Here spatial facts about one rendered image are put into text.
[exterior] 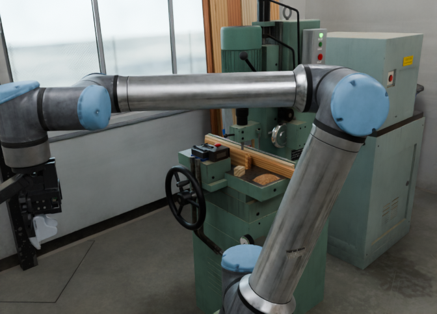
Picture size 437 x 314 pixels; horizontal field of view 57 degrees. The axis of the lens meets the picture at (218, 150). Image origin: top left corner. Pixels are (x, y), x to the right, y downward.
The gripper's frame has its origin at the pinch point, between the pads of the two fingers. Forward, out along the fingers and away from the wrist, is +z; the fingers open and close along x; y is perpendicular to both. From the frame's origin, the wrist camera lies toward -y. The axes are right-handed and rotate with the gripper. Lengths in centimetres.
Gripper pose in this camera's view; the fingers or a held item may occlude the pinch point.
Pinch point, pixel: (34, 244)
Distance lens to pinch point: 103.5
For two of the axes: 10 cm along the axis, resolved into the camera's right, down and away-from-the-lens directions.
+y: 9.4, -1.3, 3.0
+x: -3.3, -3.2, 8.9
